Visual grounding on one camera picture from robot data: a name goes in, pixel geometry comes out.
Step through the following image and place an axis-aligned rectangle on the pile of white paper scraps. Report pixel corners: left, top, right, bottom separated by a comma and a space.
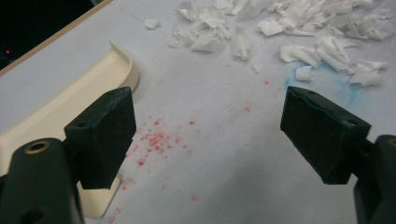
143, 0, 396, 88

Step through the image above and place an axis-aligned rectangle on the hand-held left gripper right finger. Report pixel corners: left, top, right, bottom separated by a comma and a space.
279, 86, 372, 186

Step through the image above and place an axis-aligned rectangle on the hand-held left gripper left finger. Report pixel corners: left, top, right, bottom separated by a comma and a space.
64, 86, 138, 190

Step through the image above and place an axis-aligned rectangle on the cream plastic dustpan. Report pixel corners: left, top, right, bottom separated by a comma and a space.
0, 40, 140, 219

